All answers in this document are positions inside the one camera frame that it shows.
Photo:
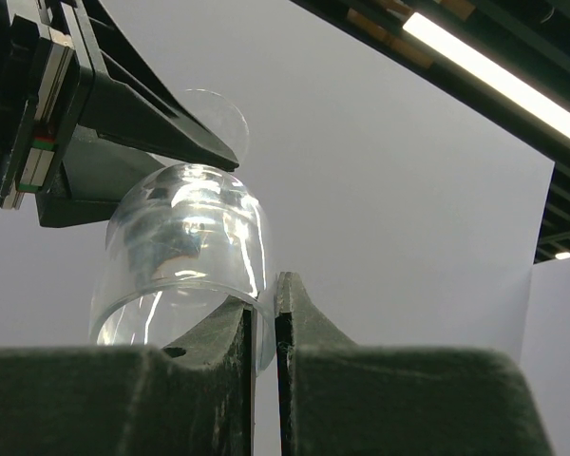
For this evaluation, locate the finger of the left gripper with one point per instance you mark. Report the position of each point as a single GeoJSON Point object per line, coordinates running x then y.
{"type": "Point", "coordinates": [129, 120]}

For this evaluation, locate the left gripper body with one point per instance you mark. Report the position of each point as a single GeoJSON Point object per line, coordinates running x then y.
{"type": "Point", "coordinates": [39, 92]}

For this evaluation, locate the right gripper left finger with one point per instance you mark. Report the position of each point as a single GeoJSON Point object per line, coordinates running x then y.
{"type": "Point", "coordinates": [191, 397]}

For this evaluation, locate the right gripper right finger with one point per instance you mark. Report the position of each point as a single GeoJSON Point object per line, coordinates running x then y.
{"type": "Point", "coordinates": [340, 398]}

